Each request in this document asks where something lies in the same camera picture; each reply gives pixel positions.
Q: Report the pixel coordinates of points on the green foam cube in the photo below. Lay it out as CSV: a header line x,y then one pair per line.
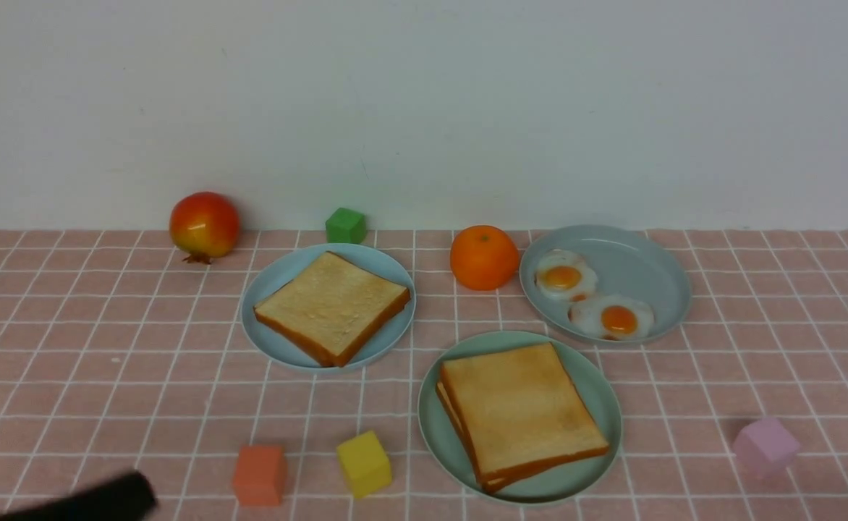
x,y
346,226

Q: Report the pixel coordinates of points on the lower fried egg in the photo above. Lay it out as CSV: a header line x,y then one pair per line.
x,y
612,317

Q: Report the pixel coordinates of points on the fried egg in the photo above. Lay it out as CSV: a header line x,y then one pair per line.
x,y
612,317
564,275

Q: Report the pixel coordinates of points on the toast slice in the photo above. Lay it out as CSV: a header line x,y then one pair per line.
x,y
330,307
521,410
490,486

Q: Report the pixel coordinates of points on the pink foam cube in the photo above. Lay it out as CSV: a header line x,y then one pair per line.
x,y
765,447

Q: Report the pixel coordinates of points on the yellow foam cube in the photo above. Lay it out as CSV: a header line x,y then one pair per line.
x,y
365,464

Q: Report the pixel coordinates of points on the blue egg plate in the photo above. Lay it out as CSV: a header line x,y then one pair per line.
x,y
626,263

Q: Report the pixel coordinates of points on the pink checkered tablecloth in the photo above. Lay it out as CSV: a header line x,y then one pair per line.
x,y
116,354

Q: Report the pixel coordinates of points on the blue bread plate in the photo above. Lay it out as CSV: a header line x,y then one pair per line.
x,y
286,275

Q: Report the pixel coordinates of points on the orange fruit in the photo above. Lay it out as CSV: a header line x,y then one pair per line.
x,y
483,257

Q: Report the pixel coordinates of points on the orange foam cube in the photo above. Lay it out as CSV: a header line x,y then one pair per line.
x,y
260,475

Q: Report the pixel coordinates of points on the left fried egg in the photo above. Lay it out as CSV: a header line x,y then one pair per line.
x,y
564,275

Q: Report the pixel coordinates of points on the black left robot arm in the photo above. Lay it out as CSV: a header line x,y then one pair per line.
x,y
128,496

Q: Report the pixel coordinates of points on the green empty plate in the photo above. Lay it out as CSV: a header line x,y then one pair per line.
x,y
558,484

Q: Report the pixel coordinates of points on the red yellow pomegranate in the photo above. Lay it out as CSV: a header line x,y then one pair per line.
x,y
204,225

